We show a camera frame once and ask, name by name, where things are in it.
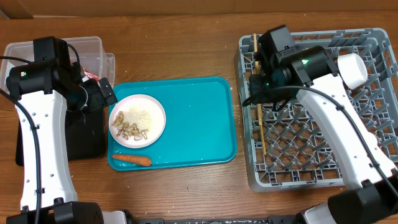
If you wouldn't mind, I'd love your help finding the orange carrot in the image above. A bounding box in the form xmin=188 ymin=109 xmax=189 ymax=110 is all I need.
xmin=111 ymin=154 xmax=152 ymax=167

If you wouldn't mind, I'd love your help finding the black plastic tray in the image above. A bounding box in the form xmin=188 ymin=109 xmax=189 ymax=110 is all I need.
xmin=15 ymin=101 xmax=106 ymax=167

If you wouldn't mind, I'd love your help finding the teal serving tray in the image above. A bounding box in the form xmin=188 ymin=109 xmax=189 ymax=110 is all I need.
xmin=108 ymin=77 xmax=238 ymax=171

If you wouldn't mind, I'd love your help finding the clear plastic bin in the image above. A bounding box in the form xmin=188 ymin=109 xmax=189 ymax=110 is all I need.
xmin=4 ymin=36 xmax=115 ymax=87

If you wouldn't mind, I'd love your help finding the grey dishwasher rack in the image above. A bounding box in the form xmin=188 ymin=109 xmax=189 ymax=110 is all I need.
xmin=242 ymin=28 xmax=397 ymax=192

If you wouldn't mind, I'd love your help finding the rice pile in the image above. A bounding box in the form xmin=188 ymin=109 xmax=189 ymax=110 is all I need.
xmin=123 ymin=108 xmax=152 ymax=131

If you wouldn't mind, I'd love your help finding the red snack wrapper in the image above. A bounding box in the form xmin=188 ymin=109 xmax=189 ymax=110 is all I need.
xmin=71 ymin=61 xmax=99 ymax=82

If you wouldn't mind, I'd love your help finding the white round plate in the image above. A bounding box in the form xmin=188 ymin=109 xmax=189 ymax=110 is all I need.
xmin=109 ymin=94 xmax=166 ymax=149

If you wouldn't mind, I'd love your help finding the peanut shells pile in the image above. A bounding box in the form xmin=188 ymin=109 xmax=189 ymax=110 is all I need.
xmin=111 ymin=111 xmax=148 ymax=141

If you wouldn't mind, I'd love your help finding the wooden chopstick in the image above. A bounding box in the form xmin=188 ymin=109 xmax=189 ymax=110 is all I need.
xmin=253 ymin=33 xmax=267 ymax=156

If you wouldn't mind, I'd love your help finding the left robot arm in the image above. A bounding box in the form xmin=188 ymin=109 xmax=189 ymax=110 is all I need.
xmin=1 ymin=36 xmax=134 ymax=223

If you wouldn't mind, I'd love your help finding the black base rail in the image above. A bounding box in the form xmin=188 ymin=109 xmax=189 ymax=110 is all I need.
xmin=127 ymin=215 xmax=297 ymax=224

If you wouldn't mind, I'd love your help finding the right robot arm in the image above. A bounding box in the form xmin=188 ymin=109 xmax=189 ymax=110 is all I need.
xmin=244 ymin=26 xmax=397 ymax=223

